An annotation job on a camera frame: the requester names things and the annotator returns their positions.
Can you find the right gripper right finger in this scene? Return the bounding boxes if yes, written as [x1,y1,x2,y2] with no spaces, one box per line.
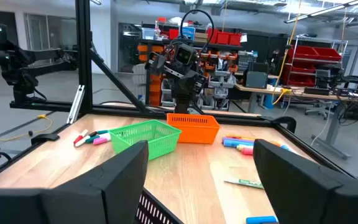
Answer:
[253,139,358,224]

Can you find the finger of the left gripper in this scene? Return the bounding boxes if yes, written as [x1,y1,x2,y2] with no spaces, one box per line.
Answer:
[145,52,167,71]
[191,73,208,94]

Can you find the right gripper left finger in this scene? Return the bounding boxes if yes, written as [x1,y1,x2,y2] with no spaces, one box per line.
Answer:
[0,140,149,224]

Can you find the blue whiteboard marker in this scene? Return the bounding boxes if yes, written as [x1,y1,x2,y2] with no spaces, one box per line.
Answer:
[246,215,279,224]

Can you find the red-capped white marker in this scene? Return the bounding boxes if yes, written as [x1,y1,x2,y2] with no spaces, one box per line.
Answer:
[74,134,91,148]
[73,129,89,145]

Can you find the green-capped white marker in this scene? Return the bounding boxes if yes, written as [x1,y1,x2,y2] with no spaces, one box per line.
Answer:
[85,133,106,144]

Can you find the green whiteboard marker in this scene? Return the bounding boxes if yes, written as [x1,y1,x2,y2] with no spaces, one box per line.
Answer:
[223,178,265,190]

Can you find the black storage shelf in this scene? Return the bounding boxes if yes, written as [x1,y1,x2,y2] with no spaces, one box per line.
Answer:
[137,21,244,111]

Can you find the orange plastic basket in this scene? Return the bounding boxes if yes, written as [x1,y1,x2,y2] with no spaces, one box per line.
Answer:
[166,113,221,145]

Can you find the black equipment box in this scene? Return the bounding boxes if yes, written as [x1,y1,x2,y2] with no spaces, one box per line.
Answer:
[244,70,269,90]

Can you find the black plastic basket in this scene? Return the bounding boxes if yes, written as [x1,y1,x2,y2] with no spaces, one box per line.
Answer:
[134,188,185,224]

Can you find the purple highlighter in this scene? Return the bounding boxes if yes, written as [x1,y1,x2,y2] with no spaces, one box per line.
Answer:
[221,137,255,144]

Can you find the green plastic basket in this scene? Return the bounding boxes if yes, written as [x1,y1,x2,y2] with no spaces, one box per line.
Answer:
[108,119,183,161]

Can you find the black table clamp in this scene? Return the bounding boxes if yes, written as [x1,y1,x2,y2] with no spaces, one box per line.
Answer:
[30,133,61,146]

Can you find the grey office chair base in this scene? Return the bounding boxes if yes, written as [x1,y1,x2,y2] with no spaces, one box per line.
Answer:
[305,101,331,121]

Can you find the wooden workbench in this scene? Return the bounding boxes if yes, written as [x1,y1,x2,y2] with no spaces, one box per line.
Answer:
[234,83,358,161]

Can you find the long ceiling light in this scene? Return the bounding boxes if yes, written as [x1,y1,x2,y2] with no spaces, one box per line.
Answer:
[283,0,358,24]

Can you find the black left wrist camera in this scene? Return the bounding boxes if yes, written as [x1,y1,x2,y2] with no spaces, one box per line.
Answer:
[175,44,198,66]

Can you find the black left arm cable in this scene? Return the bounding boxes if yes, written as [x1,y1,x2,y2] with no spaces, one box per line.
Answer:
[180,9,216,52]

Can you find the black aluminium table frame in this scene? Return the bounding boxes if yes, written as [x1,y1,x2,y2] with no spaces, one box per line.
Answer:
[0,0,357,187]

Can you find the black curved frame brace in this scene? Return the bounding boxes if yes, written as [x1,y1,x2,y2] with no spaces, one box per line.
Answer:
[272,116,297,134]

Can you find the yellow hanging cable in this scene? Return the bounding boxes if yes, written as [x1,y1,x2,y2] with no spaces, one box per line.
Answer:
[271,0,304,106]

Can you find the silver aluminium bracket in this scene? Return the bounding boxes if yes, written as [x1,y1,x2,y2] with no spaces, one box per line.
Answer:
[66,84,86,125]

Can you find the wire rack with red bins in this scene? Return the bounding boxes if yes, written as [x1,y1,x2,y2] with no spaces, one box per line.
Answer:
[283,35,349,88]

